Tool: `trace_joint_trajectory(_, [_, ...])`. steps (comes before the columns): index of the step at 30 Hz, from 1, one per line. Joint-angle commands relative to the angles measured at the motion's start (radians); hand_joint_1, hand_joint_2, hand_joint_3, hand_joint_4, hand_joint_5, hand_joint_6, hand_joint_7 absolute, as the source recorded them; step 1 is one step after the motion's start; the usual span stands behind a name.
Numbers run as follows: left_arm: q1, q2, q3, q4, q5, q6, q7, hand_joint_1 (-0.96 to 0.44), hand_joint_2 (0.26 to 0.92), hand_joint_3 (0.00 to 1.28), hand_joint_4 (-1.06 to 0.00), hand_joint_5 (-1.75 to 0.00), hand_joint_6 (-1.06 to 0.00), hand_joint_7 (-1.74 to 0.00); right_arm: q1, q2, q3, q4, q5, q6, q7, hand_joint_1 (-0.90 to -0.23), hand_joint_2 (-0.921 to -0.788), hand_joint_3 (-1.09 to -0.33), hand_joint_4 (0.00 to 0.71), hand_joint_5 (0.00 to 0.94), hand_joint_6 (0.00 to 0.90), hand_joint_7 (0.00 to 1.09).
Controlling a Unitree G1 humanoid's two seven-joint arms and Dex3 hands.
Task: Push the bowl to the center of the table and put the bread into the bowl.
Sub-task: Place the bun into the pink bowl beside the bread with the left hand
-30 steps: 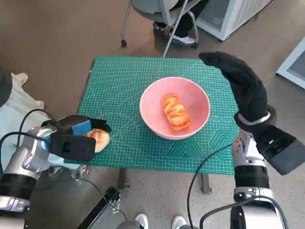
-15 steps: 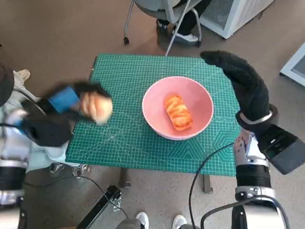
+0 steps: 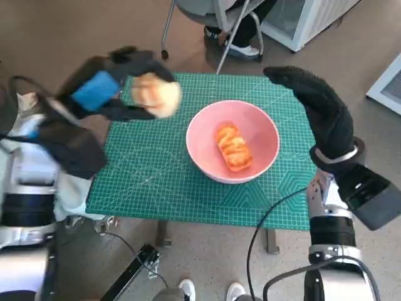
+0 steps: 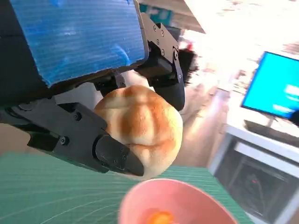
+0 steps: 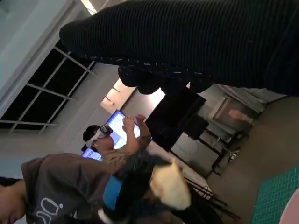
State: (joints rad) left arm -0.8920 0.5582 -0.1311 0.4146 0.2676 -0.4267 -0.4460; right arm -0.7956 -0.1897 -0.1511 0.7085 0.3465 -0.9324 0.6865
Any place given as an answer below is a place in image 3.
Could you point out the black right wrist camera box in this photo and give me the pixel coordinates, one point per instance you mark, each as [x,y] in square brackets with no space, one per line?
[372,197]

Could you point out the silver metal pole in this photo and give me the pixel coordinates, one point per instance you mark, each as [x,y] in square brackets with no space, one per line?
[232,37]

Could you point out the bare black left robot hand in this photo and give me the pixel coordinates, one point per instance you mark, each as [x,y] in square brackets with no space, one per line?
[94,91]

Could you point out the round toy bread bun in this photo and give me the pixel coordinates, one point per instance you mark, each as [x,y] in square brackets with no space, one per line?
[159,97]

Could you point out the long toy bread loaf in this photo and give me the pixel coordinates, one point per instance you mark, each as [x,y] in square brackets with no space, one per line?
[233,147]

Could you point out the white cabinet with mesh side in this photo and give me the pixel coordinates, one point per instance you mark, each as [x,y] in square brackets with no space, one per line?
[307,19]

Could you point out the black metal rail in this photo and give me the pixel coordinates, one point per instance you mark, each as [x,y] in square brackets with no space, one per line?
[134,269]

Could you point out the grey office chair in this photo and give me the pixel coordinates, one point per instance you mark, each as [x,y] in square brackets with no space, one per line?
[200,12]

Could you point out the pink bowl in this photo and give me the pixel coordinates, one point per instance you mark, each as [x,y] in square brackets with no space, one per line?
[203,125]

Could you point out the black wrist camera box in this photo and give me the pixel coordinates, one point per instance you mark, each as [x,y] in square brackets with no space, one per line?
[372,197]
[75,147]

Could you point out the dark table leg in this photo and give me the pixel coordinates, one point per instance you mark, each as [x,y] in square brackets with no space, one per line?
[272,241]
[163,235]

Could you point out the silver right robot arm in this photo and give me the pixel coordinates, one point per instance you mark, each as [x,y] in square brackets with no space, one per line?
[332,232]

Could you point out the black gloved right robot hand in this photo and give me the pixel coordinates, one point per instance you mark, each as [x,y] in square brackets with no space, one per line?
[332,122]

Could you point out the white cabinet with glass door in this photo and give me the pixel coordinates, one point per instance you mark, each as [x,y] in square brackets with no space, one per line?
[388,84]

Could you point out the green cutting mat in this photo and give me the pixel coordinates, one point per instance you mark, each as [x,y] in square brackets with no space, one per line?
[150,188]

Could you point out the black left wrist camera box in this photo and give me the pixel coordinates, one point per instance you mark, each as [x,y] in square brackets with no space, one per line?
[75,147]

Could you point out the person's foot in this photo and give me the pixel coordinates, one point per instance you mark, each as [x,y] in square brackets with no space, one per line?
[235,291]
[187,290]

